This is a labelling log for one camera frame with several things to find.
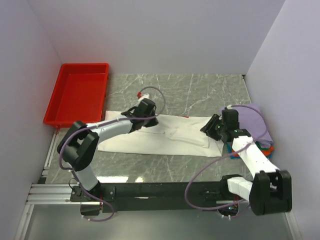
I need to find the folded orange t-shirt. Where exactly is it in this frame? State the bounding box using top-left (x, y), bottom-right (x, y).
top-left (229, 146), bottom-right (275, 158)

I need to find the folded blue t-shirt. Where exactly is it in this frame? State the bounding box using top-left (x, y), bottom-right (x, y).
top-left (225, 142), bottom-right (240, 159)

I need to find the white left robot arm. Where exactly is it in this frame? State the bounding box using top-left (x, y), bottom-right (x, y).
top-left (57, 98), bottom-right (159, 201)

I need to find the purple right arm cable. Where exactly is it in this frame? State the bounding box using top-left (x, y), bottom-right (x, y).
top-left (184, 104), bottom-right (268, 219)

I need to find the folded green t-shirt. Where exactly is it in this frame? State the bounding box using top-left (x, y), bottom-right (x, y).
top-left (255, 141), bottom-right (271, 151)

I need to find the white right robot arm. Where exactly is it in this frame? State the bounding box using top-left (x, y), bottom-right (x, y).
top-left (201, 107), bottom-right (292, 216)

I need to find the aluminium rail frame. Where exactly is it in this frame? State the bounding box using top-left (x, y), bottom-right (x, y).
top-left (15, 130), bottom-right (302, 240)

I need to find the red plastic tray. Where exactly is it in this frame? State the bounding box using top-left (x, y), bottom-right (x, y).
top-left (43, 63), bottom-right (109, 128)

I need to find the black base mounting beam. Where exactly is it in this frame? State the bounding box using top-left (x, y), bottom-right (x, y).
top-left (69, 181), bottom-right (241, 216)

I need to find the white t-shirt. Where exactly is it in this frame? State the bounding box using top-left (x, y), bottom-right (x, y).
top-left (97, 115), bottom-right (224, 157)

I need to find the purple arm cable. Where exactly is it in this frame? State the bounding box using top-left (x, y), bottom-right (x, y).
top-left (184, 104), bottom-right (268, 219)
top-left (58, 86), bottom-right (167, 198)

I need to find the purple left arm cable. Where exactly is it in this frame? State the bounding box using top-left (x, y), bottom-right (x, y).
top-left (58, 86), bottom-right (167, 198)

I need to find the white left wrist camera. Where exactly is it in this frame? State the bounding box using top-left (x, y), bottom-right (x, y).
top-left (137, 92), bottom-right (150, 102)

